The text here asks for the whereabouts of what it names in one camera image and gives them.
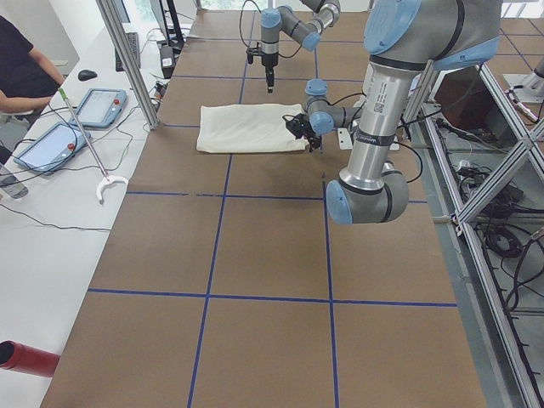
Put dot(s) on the aluminium frame post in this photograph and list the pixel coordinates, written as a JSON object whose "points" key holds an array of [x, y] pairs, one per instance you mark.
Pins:
{"points": [[118, 37]]}

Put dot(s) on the blue teach pendant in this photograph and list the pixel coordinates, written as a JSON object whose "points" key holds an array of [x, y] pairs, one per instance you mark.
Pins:
{"points": [[52, 150], [100, 107]]}

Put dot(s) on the red cylinder bottle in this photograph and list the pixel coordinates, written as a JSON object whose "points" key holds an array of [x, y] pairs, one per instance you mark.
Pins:
{"points": [[26, 359]]}

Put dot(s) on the white long-sleeve printed shirt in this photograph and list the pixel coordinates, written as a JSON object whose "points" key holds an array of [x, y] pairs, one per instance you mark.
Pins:
{"points": [[248, 129]]}

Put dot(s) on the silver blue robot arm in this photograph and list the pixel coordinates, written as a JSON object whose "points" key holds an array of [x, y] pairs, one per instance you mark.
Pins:
{"points": [[401, 37], [274, 21]]}

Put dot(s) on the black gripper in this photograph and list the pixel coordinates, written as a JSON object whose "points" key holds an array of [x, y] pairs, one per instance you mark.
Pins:
{"points": [[304, 130], [269, 60]]}

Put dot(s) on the far blue teach pendant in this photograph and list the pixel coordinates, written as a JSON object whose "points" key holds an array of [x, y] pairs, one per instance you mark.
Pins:
{"points": [[100, 107]]}

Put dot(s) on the aluminium frame rack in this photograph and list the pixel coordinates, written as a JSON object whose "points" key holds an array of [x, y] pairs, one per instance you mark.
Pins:
{"points": [[465, 212]]}

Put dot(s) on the seated person in black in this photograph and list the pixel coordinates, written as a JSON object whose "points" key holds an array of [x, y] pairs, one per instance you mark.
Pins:
{"points": [[29, 79]]}

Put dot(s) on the black computer mouse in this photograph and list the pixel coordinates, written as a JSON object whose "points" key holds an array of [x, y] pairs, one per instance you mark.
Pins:
{"points": [[85, 75]]}

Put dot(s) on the reacher grabber stick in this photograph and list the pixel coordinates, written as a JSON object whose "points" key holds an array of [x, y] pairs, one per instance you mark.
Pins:
{"points": [[108, 179]]}

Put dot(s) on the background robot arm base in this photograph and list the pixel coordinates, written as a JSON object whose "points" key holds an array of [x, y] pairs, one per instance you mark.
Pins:
{"points": [[525, 88]]}

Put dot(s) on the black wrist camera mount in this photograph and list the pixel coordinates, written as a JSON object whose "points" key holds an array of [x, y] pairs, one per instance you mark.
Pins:
{"points": [[253, 52], [294, 124]]}

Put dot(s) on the near blue teach pendant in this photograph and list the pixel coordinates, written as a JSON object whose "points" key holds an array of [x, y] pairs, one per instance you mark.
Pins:
{"points": [[52, 150]]}

